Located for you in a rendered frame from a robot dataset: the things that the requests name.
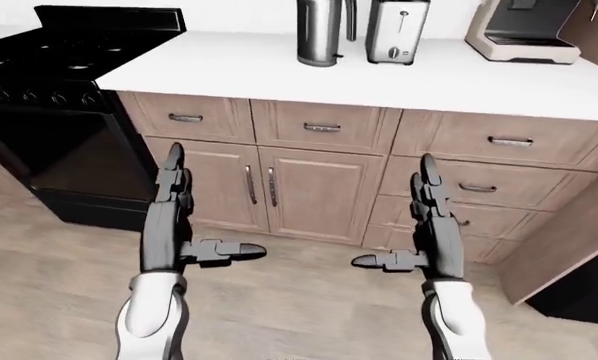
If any white countertop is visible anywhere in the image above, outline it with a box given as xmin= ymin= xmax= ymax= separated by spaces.
xmin=95 ymin=29 xmax=598 ymax=123

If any wooden base cabinet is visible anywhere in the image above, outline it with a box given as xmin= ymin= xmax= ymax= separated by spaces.
xmin=114 ymin=89 xmax=598 ymax=266

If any black kitchen stove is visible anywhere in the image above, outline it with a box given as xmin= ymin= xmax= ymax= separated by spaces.
xmin=0 ymin=4 xmax=188 ymax=233

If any stainless steel electric kettle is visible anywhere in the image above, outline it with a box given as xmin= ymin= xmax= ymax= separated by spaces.
xmin=295 ymin=0 xmax=358 ymax=68

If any stainless steel toaster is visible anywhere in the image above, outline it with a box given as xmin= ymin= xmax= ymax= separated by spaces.
xmin=364 ymin=0 xmax=432 ymax=66

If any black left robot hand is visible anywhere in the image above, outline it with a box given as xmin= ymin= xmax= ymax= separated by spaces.
xmin=140 ymin=141 xmax=268 ymax=273

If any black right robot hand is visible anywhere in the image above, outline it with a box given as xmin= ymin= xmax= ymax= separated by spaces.
xmin=350 ymin=152 xmax=465 ymax=281

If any metal cabinet door handle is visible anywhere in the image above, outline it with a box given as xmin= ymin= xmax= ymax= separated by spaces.
xmin=244 ymin=165 xmax=258 ymax=206
xmin=266 ymin=166 xmax=279 ymax=207

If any beige coffee machine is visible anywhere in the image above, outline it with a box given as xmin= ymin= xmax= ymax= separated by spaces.
xmin=464 ymin=0 xmax=581 ymax=66

